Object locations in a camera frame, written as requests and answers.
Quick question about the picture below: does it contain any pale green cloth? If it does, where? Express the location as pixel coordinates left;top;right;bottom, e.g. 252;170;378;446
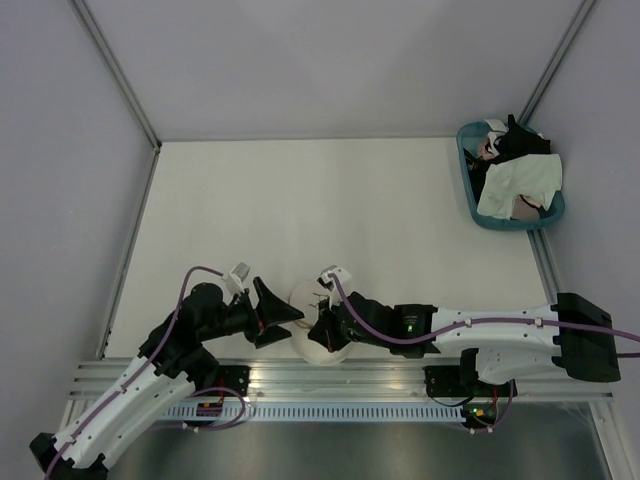
477;154;563;220

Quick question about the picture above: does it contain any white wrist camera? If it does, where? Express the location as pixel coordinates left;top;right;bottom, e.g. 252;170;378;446
223;262;251;295
317;265;353;306

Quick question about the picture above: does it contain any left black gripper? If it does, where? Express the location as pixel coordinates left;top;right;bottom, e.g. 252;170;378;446
200;277;304;348

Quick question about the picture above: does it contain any round white mesh laundry bag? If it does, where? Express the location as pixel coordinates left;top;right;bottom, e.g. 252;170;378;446
289;280;352;367

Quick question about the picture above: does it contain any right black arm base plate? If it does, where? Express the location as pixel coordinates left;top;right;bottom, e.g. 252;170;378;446
423;365;474;399

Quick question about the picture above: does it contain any black garment in basket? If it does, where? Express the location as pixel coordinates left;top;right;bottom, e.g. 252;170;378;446
463;114;551;202

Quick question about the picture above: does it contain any white slotted cable duct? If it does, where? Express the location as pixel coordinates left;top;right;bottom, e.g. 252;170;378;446
160;401;464;423

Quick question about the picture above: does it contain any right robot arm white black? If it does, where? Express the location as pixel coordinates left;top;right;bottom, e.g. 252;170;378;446
307;292;621;395

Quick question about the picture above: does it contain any left aluminium frame post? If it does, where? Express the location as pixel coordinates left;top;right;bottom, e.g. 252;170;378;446
68;0;162;153

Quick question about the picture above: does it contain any blue plastic basket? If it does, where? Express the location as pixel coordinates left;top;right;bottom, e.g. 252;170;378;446
456;115;565;231

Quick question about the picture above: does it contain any beige garment in basket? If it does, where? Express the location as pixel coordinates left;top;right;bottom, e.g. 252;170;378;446
511;195;546;222

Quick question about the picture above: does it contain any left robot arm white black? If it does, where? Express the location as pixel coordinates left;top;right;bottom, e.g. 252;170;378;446
29;277;304;479

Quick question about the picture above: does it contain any front aluminium rail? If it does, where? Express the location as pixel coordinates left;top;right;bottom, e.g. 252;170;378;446
69;356;615;401

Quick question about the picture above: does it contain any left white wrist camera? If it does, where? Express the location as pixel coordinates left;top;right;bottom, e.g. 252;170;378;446
223;262;251;295

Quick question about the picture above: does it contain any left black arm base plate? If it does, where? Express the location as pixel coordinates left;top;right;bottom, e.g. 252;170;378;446
199;365;251;396

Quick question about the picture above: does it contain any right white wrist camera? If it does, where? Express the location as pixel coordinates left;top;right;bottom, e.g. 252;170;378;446
317;265;353;306

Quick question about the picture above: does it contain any right aluminium frame post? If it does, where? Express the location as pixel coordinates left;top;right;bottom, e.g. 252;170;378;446
518;0;600;125

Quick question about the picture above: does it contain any aluminium frame post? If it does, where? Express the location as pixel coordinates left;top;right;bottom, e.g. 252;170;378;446
518;0;600;125
68;0;162;153

